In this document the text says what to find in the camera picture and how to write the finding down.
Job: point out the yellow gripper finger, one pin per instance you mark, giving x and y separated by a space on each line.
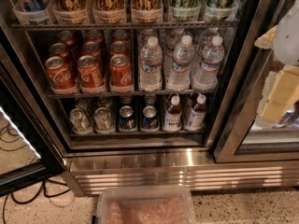
266 40
284 93

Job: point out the orange lacroix can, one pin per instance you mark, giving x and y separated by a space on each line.
147 11
109 11
69 11

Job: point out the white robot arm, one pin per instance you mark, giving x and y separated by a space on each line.
286 51

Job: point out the green LaCroix can left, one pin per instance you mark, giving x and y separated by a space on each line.
184 10

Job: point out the right blue Pepsi can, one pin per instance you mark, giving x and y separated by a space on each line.
149 119

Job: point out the blue pepsi can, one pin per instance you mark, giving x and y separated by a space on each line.
149 119
127 118

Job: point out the second row right Coca-Cola can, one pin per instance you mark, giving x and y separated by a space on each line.
119 47

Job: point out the back right Coca-Cola can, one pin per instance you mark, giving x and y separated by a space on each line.
121 35

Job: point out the front right Coca-Cola can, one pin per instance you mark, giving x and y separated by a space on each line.
120 71

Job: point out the left blue Pepsi can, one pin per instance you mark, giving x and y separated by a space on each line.
127 118

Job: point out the back middle Coca-Cola can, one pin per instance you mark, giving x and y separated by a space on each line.
96 36

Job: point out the front middle Coca-Cola can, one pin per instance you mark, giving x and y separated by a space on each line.
89 71

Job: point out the silver soda can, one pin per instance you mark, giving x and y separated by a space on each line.
103 120
80 121

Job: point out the back left Coca-Cola can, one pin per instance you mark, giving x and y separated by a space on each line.
68 37

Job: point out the front left silver soda can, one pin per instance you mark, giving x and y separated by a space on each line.
80 121

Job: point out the second row left Coca-Cola can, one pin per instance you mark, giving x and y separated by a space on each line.
61 50

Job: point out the front left Coca-Cola can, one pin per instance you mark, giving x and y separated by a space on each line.
59 73

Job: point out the stainless steel fridge base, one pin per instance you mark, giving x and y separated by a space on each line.
191 168

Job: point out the blue can top shelf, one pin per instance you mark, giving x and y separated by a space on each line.
31 11

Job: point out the open glass fridge door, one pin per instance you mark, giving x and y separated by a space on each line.
25 157

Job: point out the front right water bottle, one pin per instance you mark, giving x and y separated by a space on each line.
205 75

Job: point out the water bottle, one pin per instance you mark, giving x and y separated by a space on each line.
151 58
205 75
181 64

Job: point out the right brown tea bottle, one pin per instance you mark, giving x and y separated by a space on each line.
196 112

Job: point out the brown tea bottle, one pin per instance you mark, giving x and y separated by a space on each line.
196 112
172 114

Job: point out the front middle water bottle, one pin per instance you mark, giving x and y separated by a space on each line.
181 64

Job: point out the left brown tea bottle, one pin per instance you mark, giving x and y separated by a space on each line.
172 114

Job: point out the front left water bottle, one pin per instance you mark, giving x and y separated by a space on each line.
151 58

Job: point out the clear plastic storage bin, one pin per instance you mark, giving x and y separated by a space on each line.
163 204

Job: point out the right fridge door frame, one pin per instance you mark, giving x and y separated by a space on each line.
237 134

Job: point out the top wire shelf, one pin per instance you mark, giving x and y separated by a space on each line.
124 26

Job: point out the wire shelf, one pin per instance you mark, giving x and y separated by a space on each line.
133 93
124 26

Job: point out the middle wire shelf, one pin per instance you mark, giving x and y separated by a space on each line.
133 93

